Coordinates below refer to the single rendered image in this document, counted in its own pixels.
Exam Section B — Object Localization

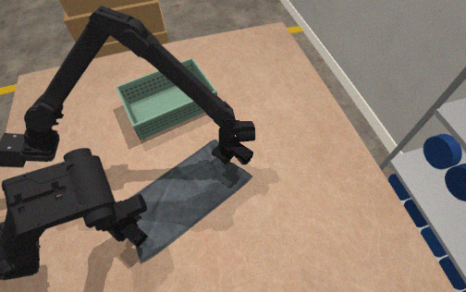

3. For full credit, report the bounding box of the green perforated basket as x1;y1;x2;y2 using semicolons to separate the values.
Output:
116;58;217;140

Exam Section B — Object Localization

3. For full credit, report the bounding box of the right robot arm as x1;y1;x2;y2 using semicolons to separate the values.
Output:
0;148;148;279

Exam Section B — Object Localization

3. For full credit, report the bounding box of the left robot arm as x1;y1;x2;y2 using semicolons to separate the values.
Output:
21;6;255;165

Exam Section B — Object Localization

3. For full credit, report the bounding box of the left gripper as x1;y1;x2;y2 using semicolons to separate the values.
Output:
212;142;234;164

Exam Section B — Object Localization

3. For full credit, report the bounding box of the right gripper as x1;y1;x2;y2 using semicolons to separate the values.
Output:
108;215;141;242

